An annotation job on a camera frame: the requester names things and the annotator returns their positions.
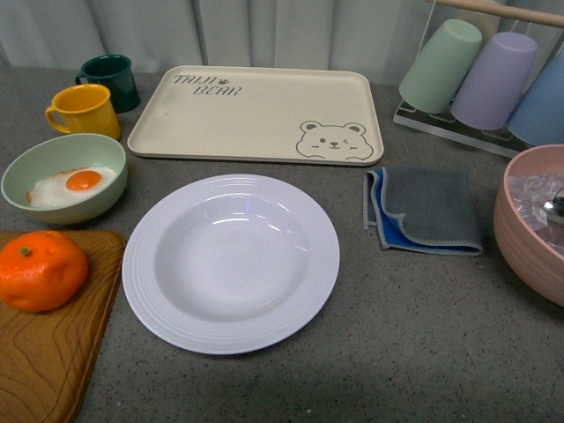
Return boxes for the fake fried egg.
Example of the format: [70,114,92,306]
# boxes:
[26,167,117,209]

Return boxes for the silver metal scoop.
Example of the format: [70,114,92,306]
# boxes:
[543,189,564,226]

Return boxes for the clear fake ice cubes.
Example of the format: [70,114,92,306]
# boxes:
[508,173,563,256]

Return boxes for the green plastic cup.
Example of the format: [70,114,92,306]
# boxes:
[399,19,482,114]

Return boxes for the purple plastic cup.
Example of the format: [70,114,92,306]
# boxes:
[450,32,538,130]

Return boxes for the grey blue folded cloth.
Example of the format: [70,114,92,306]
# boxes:
[363,167,483,256]

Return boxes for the blue plastic cup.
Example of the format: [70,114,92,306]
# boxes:
[507,50,563,146]

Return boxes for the beige plastic cup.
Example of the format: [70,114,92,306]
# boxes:
[456,10,501,47]

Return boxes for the light green bowl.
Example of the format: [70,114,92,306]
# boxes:
[1,133,128,225]

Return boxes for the dark green mug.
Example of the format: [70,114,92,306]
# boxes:
[75,54,141,114]

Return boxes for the orange mandarin fruit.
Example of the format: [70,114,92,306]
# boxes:
[1,231,89,312]

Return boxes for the white cup rack wooden handle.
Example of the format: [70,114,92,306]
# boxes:
[393,1,563,158]

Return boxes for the white ribbed deep plate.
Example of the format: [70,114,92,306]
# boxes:
[122,174,340,355]

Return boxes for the yellow mug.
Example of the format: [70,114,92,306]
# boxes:
[45,84,122,140]

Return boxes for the pink bowl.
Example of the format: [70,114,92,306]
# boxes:
[493,145,563,306]

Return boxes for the beige bear serving tray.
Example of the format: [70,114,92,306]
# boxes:
[128,65,384,167]

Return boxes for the grey curtain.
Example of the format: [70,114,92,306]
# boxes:
[0,0,564,86]

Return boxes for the brown wooden cutting board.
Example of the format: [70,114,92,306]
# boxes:
[1,230,126,422]

